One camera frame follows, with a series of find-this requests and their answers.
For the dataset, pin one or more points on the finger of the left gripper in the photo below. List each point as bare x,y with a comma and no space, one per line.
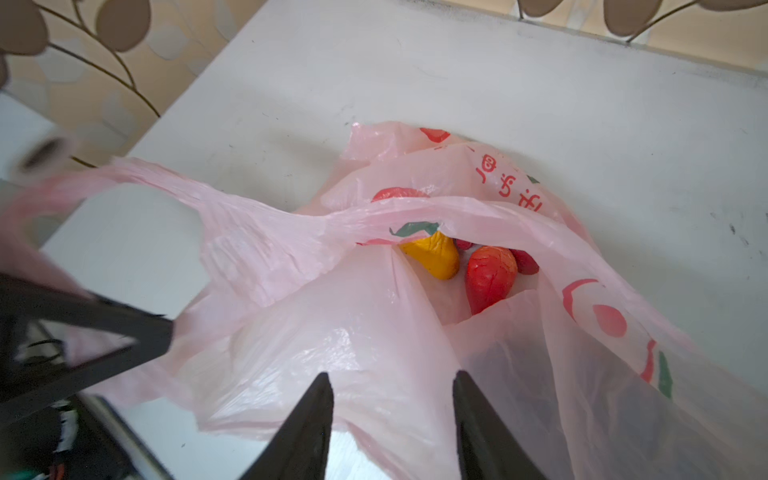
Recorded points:
56,344

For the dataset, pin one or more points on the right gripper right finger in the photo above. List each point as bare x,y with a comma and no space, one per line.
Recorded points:
486,449

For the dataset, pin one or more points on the dark red fake fruit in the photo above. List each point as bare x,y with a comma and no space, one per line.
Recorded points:
525,262

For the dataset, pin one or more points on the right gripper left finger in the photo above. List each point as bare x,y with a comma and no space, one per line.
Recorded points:
300,447

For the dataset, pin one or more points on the red fake strawberry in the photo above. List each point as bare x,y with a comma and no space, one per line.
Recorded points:
490,276

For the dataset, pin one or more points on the pink plastic bag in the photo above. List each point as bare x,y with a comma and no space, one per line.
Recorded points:
589,377

